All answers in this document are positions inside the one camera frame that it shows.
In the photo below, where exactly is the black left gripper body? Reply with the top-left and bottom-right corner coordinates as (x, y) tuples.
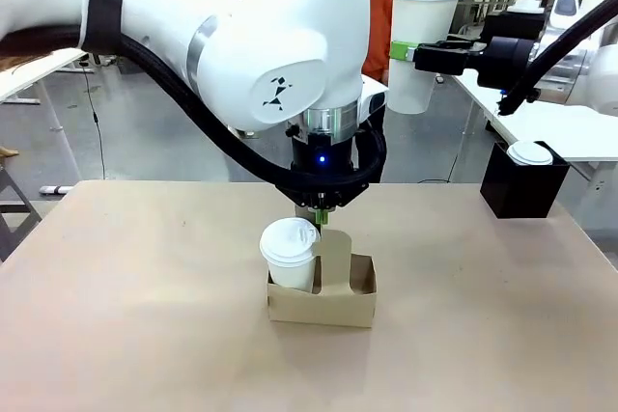
(273, 130), (372, 213)

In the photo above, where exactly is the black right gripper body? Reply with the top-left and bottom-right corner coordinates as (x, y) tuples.
(475, 37), (538, 91)

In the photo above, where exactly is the small white lidded cup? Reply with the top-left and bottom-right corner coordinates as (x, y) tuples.
(259, 217), (323, 290)

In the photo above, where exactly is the tall white lidded cup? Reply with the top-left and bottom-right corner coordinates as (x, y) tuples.
(387, 0), (464, 116)

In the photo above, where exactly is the brown cardboard cup carrier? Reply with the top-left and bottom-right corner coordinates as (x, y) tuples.
(267, 230), (379, 330)

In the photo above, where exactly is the black cup holder box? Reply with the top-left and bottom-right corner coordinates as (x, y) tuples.
(479, 140), (572, 220)

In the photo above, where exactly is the person in orange hoodie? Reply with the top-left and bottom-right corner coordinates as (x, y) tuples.
(355, 0), (419, 86)

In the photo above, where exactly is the large white side table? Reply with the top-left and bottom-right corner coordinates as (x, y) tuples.
(453, 69), (618, 163)

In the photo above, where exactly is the black folding stand leg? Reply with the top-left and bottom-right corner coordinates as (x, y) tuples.
(0, 164), (43, 263)

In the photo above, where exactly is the white table with wig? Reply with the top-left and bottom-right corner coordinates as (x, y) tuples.
(0, 47), (93, 105)

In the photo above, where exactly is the brown hair wig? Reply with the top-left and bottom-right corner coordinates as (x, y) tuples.
(0, 50), (52, 71)

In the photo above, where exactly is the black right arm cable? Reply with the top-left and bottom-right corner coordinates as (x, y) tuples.
(498, 0), (618, 118)

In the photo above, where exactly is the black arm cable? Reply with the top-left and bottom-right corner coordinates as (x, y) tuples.
(498, 0), (618, 118)
(0, 25), (387, 191)

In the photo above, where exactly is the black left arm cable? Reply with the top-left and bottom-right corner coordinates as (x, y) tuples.
(0, 25), (387, 191)

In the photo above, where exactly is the thin black floor cable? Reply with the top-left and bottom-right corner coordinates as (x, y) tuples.
(81, 62), (106, 181)

